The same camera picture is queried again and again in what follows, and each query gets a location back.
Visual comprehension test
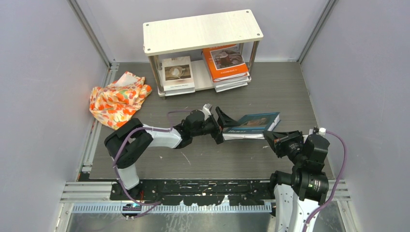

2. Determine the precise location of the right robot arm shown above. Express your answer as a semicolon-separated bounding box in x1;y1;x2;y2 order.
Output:
263;130;330;232

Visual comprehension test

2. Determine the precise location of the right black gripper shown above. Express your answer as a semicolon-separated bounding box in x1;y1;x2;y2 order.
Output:
263;129;307;164

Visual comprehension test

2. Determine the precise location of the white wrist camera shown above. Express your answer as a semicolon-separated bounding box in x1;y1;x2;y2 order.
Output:
201;103;213;121
308;127;326;135

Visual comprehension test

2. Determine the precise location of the palm leaf cover book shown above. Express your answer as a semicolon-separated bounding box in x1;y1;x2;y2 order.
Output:
214;72;250;88

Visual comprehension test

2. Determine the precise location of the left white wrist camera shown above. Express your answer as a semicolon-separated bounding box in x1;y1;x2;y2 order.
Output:
201;103;213;121

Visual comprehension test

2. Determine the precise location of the orange good morning book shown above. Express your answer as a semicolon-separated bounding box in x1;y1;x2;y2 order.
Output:
202;44;249;83

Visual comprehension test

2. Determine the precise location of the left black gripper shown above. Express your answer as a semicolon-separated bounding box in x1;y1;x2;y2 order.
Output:
191;107;241;145

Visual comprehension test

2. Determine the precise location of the aluminium rail frame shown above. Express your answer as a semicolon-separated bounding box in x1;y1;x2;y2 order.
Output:
59;62;350;232

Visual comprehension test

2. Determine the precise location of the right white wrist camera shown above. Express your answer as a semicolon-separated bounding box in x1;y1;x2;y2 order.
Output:
308;127;326;135

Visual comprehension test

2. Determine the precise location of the afternoon tea book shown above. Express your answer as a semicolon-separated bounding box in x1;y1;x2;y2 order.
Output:
161;56;195;96

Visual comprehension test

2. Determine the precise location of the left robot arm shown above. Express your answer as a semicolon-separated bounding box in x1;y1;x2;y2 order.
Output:
104;104;239;200

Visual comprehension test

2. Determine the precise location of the orange floral cloth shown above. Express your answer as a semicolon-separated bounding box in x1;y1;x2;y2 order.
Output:
89;72;152;130

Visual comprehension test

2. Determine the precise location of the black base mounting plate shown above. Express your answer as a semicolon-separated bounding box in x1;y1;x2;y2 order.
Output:
109;179;275;206

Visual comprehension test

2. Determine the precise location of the teal cover book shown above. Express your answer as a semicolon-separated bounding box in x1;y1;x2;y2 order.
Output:
222;112;280;140

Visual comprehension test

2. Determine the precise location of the white grey cover book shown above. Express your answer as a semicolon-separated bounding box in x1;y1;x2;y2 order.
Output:
214;81;249;93

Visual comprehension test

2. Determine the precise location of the white two-tier shelf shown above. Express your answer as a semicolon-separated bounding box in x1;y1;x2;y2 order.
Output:
143;9;264;99

